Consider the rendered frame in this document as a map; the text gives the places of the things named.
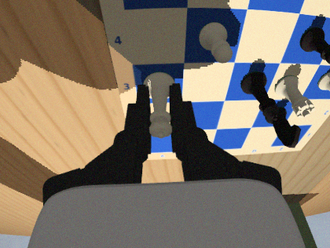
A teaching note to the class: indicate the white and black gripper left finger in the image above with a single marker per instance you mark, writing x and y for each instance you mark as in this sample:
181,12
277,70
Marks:
122,163

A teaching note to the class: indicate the white pawn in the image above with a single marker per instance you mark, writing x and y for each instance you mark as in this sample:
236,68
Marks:
324,82
213,37

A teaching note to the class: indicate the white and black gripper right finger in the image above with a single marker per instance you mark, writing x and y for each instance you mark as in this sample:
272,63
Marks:
207,161

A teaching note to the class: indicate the blue and white chessboard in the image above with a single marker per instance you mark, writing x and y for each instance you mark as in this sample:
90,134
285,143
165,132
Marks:
147,36

